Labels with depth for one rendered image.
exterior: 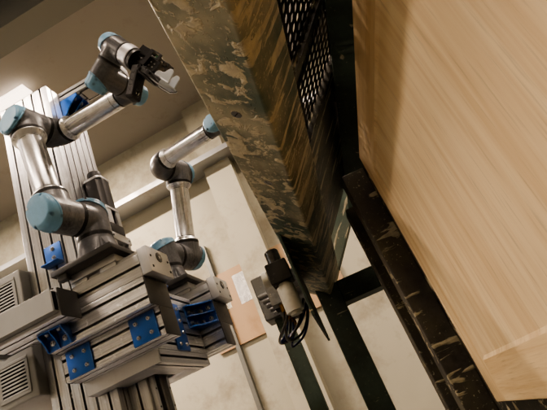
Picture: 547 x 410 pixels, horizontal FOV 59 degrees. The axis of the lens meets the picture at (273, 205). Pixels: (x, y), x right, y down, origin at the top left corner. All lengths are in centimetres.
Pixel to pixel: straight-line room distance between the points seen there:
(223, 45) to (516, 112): 36
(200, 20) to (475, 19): 32
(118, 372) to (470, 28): 145
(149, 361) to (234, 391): 315
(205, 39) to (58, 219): 108
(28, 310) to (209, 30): 114
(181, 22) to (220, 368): 432
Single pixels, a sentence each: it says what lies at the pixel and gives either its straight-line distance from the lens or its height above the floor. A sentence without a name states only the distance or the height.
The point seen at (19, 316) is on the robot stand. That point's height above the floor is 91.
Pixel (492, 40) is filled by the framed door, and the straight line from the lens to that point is 45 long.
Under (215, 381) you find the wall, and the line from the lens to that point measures 482.
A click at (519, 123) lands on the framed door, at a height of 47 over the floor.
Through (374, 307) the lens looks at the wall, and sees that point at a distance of 446.
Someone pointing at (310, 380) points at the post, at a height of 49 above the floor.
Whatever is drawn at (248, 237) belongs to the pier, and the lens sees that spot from 475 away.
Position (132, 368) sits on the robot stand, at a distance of 166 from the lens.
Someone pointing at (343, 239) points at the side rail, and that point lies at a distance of 203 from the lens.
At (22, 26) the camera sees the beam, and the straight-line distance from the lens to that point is 414.
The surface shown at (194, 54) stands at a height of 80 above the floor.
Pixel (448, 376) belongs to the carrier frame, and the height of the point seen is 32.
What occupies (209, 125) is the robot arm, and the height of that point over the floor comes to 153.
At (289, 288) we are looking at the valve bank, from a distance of 131.
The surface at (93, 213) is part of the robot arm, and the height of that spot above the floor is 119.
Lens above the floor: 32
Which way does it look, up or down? 25 degrees up
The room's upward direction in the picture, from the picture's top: 24 degrees counter-clockwise
